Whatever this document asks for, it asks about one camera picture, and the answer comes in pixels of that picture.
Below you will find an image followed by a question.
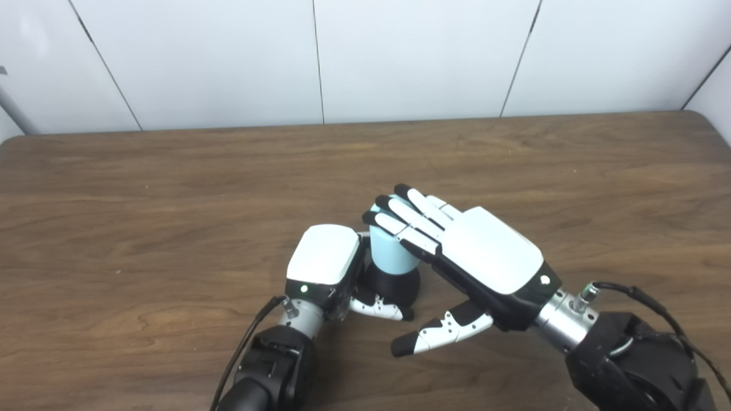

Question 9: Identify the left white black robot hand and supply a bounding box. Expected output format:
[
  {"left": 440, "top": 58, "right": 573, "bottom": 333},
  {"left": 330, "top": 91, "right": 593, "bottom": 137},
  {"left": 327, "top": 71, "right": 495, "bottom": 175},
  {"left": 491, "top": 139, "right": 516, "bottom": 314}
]
[{"left": 284, "top": 224, "right": 416, "bottom": 323}]

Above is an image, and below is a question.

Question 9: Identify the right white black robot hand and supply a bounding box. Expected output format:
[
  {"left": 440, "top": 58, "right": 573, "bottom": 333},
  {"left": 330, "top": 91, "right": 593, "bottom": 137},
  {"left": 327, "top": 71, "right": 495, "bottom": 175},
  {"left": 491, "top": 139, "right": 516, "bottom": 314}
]
[{"left": 362, "top": 183, "right": 564, "bottom": 359}]

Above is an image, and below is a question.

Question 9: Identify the light-blue cylindrical hose piece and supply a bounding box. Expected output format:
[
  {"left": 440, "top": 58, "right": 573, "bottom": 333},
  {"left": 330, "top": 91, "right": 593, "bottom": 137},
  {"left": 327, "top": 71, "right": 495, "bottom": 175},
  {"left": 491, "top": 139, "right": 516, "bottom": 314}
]
[{"left": 368, "top": 194, "right": 421, "bottom": 276}]

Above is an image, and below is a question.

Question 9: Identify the black funnel-shaped nozzle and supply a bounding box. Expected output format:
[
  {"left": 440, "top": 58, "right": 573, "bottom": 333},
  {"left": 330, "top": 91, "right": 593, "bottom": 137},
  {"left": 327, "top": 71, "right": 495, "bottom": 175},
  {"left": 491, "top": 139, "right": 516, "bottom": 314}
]
[{"left": 362, "top": 260, "right": 422, "bottom": 309}]

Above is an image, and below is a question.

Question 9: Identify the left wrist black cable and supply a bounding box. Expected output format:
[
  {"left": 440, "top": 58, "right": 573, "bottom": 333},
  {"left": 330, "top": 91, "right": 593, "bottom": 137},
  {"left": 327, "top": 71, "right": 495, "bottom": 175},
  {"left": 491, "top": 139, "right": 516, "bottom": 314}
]
[{"left": 210, "top": 295, "right": 301, "bottom": 411}]

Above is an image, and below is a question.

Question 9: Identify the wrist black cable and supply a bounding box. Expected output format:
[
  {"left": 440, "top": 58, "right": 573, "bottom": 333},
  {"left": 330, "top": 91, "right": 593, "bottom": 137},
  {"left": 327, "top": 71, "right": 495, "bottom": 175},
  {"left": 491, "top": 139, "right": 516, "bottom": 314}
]
[
  {"left": 210, "top": 295, "right": 301, "bottom": 411},
  {"left": 576, "top": 280, "right": 731, "bottom": 404}
]

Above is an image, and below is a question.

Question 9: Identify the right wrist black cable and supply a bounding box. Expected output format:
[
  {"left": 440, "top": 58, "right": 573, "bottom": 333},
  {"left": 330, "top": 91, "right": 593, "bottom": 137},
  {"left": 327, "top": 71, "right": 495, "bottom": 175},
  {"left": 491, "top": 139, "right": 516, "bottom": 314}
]
[{"left": 576, "top": 280, "right": 731, "bottom": 404}]

